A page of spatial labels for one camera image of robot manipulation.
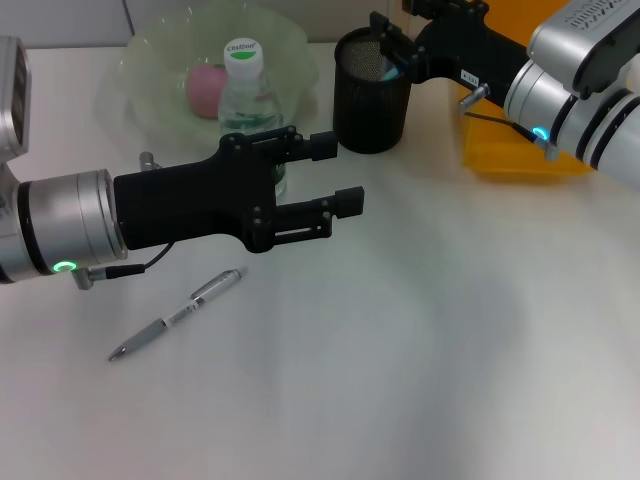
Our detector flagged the pink toy peach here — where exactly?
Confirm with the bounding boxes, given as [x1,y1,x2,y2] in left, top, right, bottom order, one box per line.
[187,63,227,117]

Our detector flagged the green label water bottle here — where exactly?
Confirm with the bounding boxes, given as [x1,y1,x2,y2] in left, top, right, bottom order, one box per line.
[218,38,289,196]

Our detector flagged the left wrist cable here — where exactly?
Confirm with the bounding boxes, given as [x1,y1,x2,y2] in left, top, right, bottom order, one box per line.
[73,242,176,291]

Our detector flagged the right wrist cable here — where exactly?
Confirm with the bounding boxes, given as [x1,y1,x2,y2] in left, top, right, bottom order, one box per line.
[458,83,562,162]

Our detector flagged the wrist cable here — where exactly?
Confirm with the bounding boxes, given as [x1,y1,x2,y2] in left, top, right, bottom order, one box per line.
[73,242,176,291]
[458,83,562,162]

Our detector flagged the silver ballpoint pen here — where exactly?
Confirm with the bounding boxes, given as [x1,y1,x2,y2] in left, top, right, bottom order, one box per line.
[107,265,250,363]

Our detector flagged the black mesh pen holder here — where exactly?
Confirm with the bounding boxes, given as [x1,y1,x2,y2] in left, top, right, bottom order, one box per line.
[332,27,415,155]

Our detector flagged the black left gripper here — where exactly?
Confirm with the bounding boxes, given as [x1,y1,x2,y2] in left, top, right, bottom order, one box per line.
[113,127,365,254]

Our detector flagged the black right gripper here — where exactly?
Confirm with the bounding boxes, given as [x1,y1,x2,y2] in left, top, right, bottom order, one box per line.
[369,0,530,109]

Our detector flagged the translucent green fruit plate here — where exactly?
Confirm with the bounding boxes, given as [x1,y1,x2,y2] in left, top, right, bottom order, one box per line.
[97,4,321,151]

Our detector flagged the yellow plastic storage bin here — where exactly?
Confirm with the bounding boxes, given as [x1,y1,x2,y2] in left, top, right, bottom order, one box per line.
[454,0,599,177]

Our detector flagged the blue plastic scissors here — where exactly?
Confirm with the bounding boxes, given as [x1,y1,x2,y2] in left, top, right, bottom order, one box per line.
[380,54,407,81]

